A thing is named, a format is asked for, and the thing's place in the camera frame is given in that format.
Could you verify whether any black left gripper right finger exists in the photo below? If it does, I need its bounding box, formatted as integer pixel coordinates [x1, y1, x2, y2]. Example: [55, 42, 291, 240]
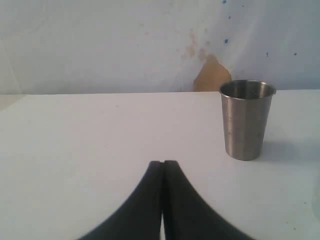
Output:
[163, 160, 252, 240]

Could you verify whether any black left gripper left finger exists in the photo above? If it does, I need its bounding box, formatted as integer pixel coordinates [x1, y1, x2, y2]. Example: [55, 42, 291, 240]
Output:
[81, 161, 164, 240]

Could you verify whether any stainless steel cup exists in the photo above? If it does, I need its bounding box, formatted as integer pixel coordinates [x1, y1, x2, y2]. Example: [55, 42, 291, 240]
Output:
[219, 79, 276, 161]

